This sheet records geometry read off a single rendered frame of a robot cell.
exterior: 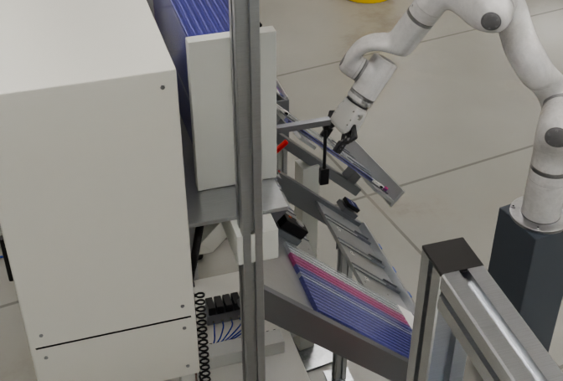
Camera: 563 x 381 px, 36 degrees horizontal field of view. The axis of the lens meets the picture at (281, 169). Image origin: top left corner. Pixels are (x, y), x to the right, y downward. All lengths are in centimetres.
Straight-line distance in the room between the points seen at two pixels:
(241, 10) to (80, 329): 71
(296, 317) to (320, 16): 397
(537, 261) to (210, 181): 141
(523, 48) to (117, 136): 138
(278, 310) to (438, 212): 222
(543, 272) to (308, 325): 120
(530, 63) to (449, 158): 183
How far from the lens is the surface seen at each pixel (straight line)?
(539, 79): 256
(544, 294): 297
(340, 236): 245
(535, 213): 278
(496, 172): 426
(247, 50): 140
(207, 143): 163
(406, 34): 257
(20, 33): 159
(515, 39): 253
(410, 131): 448
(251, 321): 174
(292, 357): 241
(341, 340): 193
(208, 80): 156
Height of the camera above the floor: 239
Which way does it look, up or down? 35 degrees down
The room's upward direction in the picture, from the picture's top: straight up
